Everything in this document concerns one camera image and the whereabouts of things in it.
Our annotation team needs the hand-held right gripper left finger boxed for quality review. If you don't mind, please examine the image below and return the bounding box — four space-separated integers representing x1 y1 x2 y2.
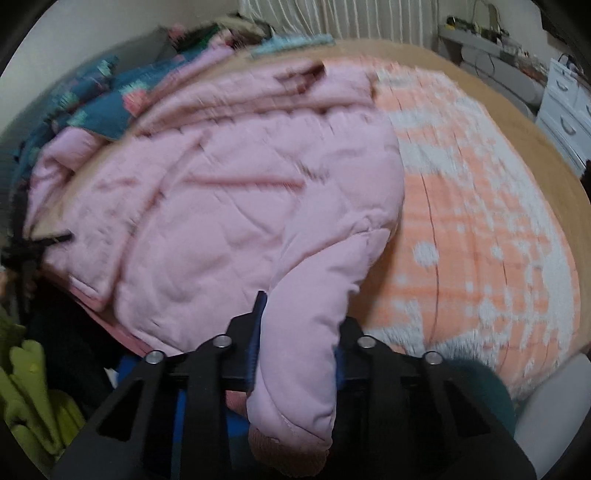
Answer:
53 290 269 480

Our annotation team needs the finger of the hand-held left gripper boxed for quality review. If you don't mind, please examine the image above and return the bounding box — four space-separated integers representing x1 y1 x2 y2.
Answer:
14 231 74 254

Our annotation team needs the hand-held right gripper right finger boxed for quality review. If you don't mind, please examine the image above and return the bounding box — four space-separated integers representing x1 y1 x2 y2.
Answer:
332 316 539 480

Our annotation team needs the pink quilted jacket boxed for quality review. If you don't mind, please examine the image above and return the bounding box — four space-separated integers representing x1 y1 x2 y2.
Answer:
23 62 407 472

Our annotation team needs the pile of mixed clothes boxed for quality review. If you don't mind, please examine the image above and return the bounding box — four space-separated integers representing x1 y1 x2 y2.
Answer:
168 16 278 51

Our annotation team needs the black cloth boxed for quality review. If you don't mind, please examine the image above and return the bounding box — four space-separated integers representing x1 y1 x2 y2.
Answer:
28 277 125 407

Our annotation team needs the teal floral quilt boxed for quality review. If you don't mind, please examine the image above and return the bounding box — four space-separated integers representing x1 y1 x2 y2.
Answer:
14 46 232 167

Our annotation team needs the dark teal cloth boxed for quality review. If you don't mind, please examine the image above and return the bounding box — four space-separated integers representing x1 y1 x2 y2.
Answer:
457 360 515 435

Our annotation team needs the green cloth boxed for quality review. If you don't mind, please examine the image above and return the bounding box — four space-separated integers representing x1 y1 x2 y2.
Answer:
0 309 86 467

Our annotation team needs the orange checked blanket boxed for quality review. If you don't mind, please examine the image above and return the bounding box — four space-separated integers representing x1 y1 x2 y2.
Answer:
365 55 583 402

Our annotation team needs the orange white plaid blanket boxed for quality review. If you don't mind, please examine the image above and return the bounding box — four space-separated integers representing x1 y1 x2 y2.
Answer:
222 39 591 370

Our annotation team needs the light blue garment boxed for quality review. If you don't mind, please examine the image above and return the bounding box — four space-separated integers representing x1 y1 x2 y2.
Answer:
252 34 335 58

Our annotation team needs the white drawer cabinet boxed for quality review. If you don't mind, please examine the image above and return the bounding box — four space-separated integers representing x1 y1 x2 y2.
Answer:
536 58 591 176

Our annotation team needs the white striped curtain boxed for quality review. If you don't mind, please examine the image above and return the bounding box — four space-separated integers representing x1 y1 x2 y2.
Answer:
238 0 439 47

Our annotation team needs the grey desk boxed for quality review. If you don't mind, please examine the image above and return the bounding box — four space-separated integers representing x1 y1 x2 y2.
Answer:
438 25 550 116

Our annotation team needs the pile of small electronics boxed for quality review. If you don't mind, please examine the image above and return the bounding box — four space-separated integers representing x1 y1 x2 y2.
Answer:
445 2 550 65

